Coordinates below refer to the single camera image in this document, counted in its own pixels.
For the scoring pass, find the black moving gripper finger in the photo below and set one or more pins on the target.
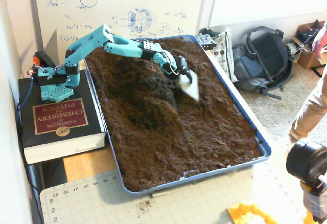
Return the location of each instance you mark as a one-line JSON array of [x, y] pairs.
[[188, 77]]

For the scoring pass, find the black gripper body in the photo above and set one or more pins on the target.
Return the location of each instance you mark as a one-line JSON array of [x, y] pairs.
[[183, 66]]

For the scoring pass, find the foil-wrapped blade gripper finger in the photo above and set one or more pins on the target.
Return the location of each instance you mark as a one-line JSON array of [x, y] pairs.
[[190, 88]]

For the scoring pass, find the brown soil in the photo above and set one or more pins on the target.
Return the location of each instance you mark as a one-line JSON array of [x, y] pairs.
[[166, 132]]

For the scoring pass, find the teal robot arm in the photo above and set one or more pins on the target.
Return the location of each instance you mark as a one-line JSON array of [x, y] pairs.
[[84, 45]]

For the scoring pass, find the person's hand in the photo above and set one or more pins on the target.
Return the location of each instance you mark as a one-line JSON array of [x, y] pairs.
[[321, 42]]

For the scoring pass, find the black perforated electronic device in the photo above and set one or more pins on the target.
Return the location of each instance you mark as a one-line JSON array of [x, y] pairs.
[[204, 41]]

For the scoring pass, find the white bag with red print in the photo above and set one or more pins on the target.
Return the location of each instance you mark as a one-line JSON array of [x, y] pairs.
[[224, 55]]

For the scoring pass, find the grey black backpack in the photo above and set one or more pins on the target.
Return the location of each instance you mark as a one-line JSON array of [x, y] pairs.
[[255, 63]]

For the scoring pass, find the whiteboard with blue drawings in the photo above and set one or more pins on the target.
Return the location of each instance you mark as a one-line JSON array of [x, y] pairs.
[[115, 4]]

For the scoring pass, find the blue plastic tray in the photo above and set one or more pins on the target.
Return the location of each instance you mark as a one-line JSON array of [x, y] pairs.
[[230, 172]]

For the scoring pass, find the small wooden stick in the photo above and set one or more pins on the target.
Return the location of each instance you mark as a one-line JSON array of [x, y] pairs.
[[159, 195]]

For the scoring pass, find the brown cardboard box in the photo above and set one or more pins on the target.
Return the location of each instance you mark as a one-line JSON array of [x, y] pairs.
[[306, 57]]

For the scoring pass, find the grey-green cutting mat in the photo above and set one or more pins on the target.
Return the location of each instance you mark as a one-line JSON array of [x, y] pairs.
[[178, 208]]

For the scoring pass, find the person in khaki trousers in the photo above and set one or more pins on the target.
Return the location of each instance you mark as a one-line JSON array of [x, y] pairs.
[[309, 114]]

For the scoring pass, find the black chemistry physics handbook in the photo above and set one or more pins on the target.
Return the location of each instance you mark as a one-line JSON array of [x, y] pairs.
[[61, 116]]

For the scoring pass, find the yellow plastic part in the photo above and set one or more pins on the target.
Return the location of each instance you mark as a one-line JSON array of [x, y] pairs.
[[237, 212]]

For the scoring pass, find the black camera lens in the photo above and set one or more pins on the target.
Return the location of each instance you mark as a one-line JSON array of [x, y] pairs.
[[304, 160]]

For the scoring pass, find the grey yellow camera mount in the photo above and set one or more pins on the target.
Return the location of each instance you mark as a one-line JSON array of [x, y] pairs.
[[316, 201]]

